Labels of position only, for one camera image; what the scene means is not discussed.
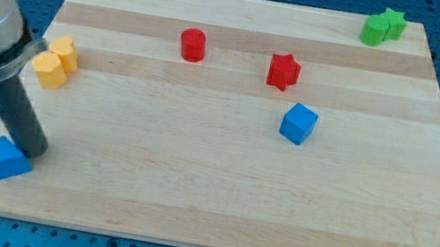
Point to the red star block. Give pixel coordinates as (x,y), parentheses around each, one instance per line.
(284,71)

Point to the yellow hexagon block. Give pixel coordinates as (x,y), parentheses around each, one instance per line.
(49,70)

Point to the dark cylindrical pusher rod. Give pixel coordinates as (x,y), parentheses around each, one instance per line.
(20,120)

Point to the green cylinder block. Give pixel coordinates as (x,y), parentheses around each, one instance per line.
(374,30)

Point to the yellow heart block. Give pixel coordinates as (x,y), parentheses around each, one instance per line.
(64,48)

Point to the blue cube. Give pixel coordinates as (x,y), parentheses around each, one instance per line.
(298,123)

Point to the green star block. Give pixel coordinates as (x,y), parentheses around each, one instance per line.
(396,24)

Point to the red cylinder block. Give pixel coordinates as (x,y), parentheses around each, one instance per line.
(193,45)

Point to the blue triangle block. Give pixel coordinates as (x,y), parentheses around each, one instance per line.
(12,161)

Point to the wooden board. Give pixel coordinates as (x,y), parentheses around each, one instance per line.
(147,146)

